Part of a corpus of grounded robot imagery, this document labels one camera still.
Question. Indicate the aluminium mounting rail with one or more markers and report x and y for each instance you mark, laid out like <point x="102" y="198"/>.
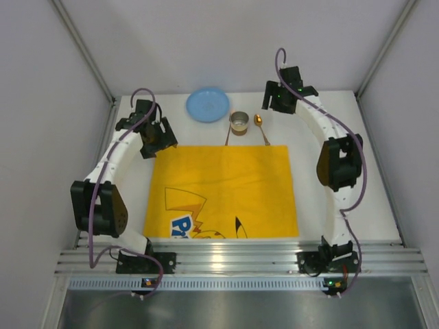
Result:
<point x="239" y="257"/>

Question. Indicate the yellow cartoon placemat cloth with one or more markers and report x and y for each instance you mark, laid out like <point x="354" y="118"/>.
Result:
<point x="222" y="192"/>

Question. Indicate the blue round plate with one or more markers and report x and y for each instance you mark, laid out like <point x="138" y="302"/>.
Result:
<point x="207" y="105"/>

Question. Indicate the copper fork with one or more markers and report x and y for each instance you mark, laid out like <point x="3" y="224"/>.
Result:
<point x="228" y="134"/>

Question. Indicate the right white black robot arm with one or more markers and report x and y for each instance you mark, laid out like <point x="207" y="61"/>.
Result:
<point x="339" y="164"/>

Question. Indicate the aluminium frame post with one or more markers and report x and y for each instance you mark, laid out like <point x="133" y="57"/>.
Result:
<point x="80" y="45"/>
<point x="396" y="29"/>

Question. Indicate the metal cup brown band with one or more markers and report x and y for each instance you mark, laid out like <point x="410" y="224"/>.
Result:
<point x="239" y="123"/>

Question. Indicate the slotted grey cable duct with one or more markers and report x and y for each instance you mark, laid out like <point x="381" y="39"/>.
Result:
<point x="174" y="283"/>

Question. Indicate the left aluminium frame post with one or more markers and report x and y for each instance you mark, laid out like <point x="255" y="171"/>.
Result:
<point x="80" y="45"/>

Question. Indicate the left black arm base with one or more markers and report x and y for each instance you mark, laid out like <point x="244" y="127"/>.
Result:
<point x="131" y="264"/>

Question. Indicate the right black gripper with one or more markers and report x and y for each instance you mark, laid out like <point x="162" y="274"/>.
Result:
<point x="273" y="96"/>

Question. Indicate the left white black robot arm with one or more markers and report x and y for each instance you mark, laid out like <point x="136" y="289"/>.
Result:
<point x="98" y="206"/>

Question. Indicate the copper spoon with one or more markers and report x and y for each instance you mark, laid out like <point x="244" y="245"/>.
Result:
<point x="259" y="122"/>

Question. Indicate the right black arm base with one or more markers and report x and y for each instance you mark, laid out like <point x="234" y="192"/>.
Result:
<point x="328" y="259"/>

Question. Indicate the right aluminium frame post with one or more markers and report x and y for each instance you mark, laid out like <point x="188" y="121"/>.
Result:
<point x="396" y="29"/>

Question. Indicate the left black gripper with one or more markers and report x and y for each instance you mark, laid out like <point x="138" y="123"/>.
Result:
<point x="159" y="139"/>

